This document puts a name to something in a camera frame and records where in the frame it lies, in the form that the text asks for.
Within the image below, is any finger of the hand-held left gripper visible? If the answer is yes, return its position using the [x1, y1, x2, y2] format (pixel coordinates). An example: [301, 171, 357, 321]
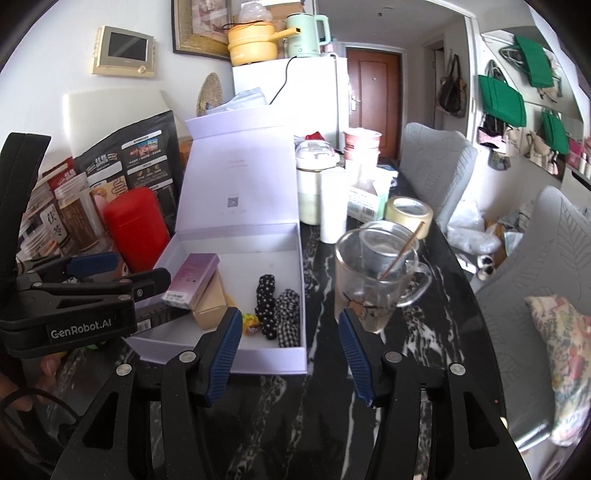
[21, 251, 122, 283]
[27, 268, 171, 308]

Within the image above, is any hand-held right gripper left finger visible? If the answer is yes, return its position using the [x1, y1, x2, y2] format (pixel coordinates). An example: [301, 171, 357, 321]
[53, 307, 244, 480]

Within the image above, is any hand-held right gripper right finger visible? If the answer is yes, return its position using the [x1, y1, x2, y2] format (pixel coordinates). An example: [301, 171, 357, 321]
[338, 308, 532, 480]

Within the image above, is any small black box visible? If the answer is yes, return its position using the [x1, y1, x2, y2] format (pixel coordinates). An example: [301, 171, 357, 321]
[134, 302, 195, 335]

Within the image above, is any pink purple box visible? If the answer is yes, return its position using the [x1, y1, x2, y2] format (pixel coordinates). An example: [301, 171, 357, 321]
[164, 253, 220, 309]

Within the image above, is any beige box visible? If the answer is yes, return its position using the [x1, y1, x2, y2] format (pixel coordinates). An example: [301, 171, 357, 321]
[191, 270, 228, 330]

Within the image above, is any black polka dot scrunchie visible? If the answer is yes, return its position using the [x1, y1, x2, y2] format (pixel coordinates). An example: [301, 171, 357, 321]
[255, 274, 278, 341]

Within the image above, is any black white checkered scrunchie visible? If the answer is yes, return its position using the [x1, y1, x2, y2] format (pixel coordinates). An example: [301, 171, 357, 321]
[274, 288, 301, 348]

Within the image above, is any lavender gift box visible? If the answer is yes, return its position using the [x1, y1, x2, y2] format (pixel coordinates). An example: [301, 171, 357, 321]
[126, 113, 309, 376]

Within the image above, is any person's left hand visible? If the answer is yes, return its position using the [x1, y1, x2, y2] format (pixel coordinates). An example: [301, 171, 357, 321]
[0, 351, 70, 412]

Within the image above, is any clear jar brown label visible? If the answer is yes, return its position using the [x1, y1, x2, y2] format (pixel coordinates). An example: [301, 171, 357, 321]
[53, 182, 109, 252]

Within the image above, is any red plastic container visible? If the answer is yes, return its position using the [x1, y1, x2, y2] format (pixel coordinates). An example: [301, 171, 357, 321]
[102, 186, 171, 273]

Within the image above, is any jar with white label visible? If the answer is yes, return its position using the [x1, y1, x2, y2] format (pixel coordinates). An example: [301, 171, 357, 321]
[23, 203, 65, 259]

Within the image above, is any clear glass mug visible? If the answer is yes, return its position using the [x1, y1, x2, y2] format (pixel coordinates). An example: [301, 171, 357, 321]
[333, 220, 435, 334]

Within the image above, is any red snack packet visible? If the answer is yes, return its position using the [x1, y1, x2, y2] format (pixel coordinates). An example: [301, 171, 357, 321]
[41, 157, 90, 190]

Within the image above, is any wooden stick in mug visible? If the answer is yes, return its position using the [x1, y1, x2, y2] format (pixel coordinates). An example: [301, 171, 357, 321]
[379, 222, 426, 280]

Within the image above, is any black printed bag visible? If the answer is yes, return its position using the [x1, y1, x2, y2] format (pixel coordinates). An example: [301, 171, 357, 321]
[74, 110, 182, 232]

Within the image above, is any beige tape roll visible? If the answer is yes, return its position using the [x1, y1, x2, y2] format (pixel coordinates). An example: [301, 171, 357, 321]
[385, 196, 435, 240]

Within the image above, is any white paper roll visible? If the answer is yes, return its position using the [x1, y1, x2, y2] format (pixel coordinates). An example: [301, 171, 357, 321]
[320, 168, 348, 244]

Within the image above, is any white green carton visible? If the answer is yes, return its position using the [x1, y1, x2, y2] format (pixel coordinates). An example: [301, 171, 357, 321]
[346, 159, 399, 221]

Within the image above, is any white pot with glass lid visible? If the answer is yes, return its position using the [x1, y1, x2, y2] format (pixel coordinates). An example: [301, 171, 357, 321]
[294, 140, 340, 225]

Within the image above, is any pile of plastic bags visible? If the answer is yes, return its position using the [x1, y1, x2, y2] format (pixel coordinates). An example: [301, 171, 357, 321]
[445, 203, 536, 282]

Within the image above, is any grey quilted chair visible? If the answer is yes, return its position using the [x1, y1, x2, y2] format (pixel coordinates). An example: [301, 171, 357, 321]
[473, 186, 591, 450]
[398, 122, 478, 222]

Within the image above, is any woven straw fan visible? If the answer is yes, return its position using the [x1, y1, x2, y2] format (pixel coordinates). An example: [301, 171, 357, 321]
[197, 73, 222, 116]

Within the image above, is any light blue plastic bag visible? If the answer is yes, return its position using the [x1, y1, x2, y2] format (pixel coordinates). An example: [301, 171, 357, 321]
[205, 89, 269, 114]

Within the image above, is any floral cushion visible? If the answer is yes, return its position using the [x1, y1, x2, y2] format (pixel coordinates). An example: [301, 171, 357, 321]
[525, 295, 591, 446]

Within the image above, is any white fridge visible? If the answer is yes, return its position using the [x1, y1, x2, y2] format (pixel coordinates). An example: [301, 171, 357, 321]
[232, 53, 350, 153]

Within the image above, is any yellow pot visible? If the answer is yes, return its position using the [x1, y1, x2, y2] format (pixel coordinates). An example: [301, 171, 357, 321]
[227, 23, 301, 66]

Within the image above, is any framed picture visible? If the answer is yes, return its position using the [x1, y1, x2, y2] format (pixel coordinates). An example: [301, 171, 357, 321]
[172, 0, 234, 61]

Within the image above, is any brown door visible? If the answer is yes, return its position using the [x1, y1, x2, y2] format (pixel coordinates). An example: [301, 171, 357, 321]
[346, 47, 402, 160]

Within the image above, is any row of hanging bags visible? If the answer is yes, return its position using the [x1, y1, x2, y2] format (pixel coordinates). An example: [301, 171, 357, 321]
[478, 113, 573, 174]

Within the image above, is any dark hanging bag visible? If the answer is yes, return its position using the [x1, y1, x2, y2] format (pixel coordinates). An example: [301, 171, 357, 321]
[438, 54, 468, 118]

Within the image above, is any mint green kettle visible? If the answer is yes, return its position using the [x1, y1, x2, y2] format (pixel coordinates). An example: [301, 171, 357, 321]
[284, 13, 331, 58]

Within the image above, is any green tote bag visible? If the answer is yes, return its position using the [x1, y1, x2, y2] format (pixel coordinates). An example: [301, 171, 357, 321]
[478, 75, 527, 127]

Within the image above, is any beige wall intercom panel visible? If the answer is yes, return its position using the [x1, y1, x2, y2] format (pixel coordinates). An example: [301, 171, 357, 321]
[91, 25, 156, 77]

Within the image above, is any black power cable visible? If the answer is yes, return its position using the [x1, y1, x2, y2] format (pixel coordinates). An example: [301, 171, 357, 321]
[269, 54, 340, 104]

